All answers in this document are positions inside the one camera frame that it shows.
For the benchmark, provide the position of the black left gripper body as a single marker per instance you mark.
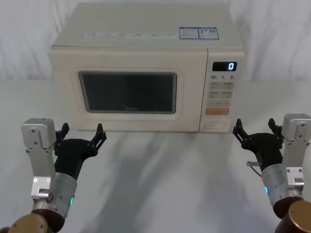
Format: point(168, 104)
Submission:
point(73, 155)

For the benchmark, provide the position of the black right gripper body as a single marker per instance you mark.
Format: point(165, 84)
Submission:
point(267, 148)

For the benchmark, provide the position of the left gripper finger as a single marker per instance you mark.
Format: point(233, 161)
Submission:
point(98, 138)
point(62, 134)

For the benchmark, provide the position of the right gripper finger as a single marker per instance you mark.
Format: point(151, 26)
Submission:
point(240, 133)
point(278, 129)

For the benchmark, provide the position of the white table cloth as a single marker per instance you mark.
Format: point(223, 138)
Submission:
point(155, 184)

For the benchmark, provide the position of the cream microwave oven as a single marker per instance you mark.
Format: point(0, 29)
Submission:
point(136, 55)

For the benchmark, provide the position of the white curtain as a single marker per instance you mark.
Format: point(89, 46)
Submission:
point(24, 36)

